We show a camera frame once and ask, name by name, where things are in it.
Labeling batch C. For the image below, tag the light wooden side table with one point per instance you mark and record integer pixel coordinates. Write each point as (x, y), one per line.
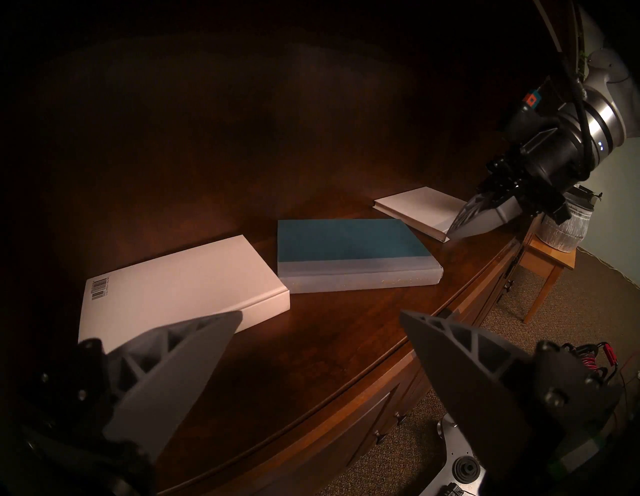
(547, 260)

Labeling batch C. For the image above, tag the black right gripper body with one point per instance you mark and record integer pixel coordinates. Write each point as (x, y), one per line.
(540, 165)

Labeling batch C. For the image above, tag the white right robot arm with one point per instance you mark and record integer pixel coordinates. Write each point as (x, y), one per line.
(607, 90)

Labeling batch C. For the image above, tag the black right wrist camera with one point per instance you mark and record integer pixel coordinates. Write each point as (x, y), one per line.
(527, 107)

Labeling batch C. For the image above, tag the black round base disc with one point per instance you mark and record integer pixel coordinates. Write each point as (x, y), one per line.
(465, 470)

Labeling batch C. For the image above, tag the blue hardcover book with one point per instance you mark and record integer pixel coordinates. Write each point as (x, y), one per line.
(350, 245)

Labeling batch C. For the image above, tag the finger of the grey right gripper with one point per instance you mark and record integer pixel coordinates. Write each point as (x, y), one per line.
(472, 205)
(487, 217)

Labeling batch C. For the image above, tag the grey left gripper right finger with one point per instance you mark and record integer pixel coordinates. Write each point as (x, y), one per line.
(475, 395)

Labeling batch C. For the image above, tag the white book with grey spine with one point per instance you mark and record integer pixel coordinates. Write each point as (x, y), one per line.
(420, 205)

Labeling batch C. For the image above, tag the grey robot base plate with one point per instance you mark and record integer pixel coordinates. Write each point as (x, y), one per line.
(455, 465)

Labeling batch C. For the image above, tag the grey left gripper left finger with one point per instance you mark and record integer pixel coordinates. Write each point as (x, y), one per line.
(170, 380)

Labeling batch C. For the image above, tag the grey ribbed bucket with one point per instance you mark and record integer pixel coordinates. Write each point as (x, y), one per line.
(567, 225)

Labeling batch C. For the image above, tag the dark wooden bookshelf cabinet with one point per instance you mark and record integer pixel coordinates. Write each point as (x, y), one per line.
(250, 125)

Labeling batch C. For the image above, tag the white book with barcode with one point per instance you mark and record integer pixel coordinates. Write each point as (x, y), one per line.
(185, 285)

